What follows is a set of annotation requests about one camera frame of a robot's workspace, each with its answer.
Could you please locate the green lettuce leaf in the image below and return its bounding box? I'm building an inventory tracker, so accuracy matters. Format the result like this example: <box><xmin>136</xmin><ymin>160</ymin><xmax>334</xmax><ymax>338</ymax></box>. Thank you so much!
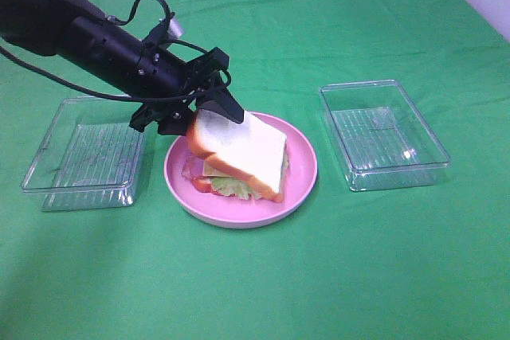
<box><xmin>202</xmin><ymin>147</ymin><xmax>289</xmax><ymax>202</ymax></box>

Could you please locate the clear right plastic tray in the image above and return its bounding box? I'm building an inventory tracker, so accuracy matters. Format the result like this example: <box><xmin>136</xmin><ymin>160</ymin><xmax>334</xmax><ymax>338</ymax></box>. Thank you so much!
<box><xmin>319</xmin><ymin>80</ymin><xmax>450</xmax><ymax>192</ymax></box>

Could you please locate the bread slice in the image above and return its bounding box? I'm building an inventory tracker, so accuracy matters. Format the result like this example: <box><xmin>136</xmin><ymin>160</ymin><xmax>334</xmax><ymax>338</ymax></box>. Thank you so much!
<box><xmin>190</xmin><ymin>177</ymin><xmax>265</xmax><ymax>201</ymax></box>
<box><xmin>186</xmin><ymin>108</ymin><xmax>288</xmax><ymax>202</ymax></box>

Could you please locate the pink round plate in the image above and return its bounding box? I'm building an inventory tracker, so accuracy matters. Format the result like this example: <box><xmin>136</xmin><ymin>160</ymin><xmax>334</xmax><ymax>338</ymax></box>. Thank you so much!
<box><xmin>163</xmin><ymin>111</ymin><xmax>318</xmax><ymax>229</ymax></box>

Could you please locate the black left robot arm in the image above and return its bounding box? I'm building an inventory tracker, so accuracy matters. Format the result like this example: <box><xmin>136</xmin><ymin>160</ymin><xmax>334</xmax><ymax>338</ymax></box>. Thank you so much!
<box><xmin>1</xmin><ymin>0</ymin><xmax>244</xmax><ymax>135</ymax></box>

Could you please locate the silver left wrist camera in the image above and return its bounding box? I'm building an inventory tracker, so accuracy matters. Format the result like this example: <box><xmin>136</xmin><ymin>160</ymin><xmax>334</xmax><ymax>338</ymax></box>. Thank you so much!
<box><xmin>157</xmin><ymin>18</ymin><xmax>184</xmax><ymax>40</ymax></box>

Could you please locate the yellow cheese slice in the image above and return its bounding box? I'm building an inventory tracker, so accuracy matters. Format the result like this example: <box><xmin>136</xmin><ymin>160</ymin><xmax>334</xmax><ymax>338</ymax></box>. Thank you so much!
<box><xmin>202</xmin><ymin>162</ymin><xmax>228</xmax><ymax>178</ymax></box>

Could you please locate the clear left plastic tray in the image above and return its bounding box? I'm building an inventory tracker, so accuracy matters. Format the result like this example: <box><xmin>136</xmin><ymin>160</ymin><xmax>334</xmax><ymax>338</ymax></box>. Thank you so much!
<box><xmin>21</xmin><ymin>96</ymin><xmax>146</xmax><ymax>212</ymax></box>

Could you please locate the clear plastic tray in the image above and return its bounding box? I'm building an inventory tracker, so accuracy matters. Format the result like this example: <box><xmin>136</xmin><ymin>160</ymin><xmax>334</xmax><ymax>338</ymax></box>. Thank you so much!
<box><xmin>21</xmin><ymin>96</ymin><xmax>146</xmax><ymax>212</ymax></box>
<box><xmin>319</xmin><ymin>80</ymin><xmax>450</xmax><ymax>192</ymax></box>

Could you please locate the bacon strip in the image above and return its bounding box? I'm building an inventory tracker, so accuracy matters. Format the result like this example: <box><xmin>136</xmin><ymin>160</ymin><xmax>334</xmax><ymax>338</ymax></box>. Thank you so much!
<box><xmin>182</xmin><ymin>155</ymin><xmax>204</xmax><ymax>180</ymax></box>

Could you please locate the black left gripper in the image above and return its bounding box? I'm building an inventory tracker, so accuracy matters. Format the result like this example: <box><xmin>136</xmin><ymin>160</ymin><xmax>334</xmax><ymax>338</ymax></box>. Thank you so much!
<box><xmin>127</xmin><ymin>47</ymin><xmax>244</xmax><ymax>136</ymax></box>

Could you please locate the green tablecloth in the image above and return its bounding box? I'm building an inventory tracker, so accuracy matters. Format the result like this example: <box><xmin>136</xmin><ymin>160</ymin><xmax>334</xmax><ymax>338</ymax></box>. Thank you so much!
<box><xmin>1</xmin><ymin>0</ymin><xmax>509</xmax><ymax>339</ymax></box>

